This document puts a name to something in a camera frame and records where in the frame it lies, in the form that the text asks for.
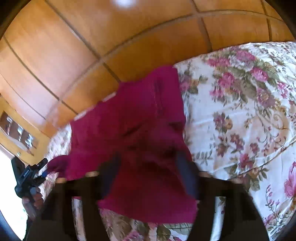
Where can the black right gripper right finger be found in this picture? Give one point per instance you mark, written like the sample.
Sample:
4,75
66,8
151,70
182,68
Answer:
240,219

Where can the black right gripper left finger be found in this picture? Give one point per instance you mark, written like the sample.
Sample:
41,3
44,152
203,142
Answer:
55,221

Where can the magenta small garment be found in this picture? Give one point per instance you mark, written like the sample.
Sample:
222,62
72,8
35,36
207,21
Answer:
143,125

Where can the left hand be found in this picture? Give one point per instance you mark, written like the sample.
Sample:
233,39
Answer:
33,204

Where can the wooden glass-door cabinet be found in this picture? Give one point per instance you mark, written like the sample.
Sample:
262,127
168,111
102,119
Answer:
21,138

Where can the wooden wardrobe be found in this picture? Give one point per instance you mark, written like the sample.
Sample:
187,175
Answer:
60,57

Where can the floral bed quilt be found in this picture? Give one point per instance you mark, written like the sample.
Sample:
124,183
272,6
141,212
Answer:
239,104

